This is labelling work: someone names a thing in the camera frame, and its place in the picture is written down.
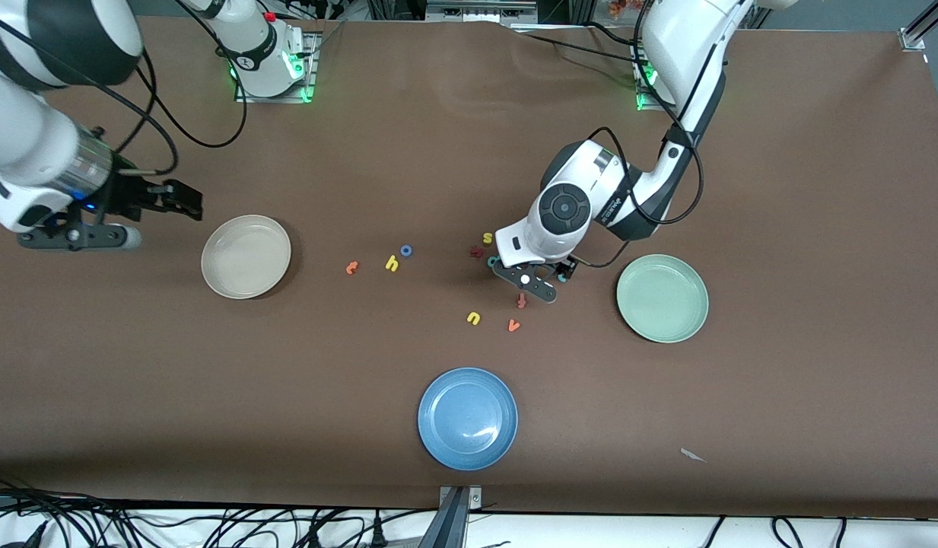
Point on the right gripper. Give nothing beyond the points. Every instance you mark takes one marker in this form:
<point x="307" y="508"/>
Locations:
<point x="128" y="195"/>

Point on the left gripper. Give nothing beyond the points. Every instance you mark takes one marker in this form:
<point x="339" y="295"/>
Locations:
<point x="561" y="269"/>

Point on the yellow foam letter h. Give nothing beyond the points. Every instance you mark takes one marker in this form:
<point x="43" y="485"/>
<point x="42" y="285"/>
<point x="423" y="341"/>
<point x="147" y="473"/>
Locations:
<point x="389" y="266"/>

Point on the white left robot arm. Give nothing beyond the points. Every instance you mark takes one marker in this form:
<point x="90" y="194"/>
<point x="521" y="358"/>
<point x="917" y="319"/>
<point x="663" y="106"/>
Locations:
<point x="689" y="53"/>

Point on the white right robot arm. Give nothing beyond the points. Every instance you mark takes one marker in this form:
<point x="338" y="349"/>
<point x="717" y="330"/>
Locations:
<point x="27" y="114"/>

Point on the green plate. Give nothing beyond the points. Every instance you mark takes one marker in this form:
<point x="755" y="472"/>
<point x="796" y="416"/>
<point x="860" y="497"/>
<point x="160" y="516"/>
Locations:
<point x="662" y="298"/>

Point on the beige brown plate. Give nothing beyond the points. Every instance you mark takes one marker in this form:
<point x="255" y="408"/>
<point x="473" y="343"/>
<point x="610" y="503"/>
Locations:
<point x="246" y="256"/>

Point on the blue plate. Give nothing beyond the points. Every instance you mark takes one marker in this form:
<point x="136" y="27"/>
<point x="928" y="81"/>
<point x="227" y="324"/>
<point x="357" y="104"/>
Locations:
<point x="467" y="418"/>

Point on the white tape scrap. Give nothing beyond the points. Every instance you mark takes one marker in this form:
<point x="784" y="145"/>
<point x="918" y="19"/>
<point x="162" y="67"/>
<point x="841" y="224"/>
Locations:
<point x="693" y="455"/>

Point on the grey equipment box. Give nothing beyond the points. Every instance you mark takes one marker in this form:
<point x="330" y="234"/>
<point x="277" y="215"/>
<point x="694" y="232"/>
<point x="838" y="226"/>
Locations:
<point x="476" y="9"/>

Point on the metal table edge bracket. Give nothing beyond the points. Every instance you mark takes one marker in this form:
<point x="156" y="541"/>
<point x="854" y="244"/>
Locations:
<point x="453" y="517"/>

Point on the aluminium frame profile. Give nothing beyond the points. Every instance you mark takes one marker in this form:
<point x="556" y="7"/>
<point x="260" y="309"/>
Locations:
<point x="921" y="27"/>

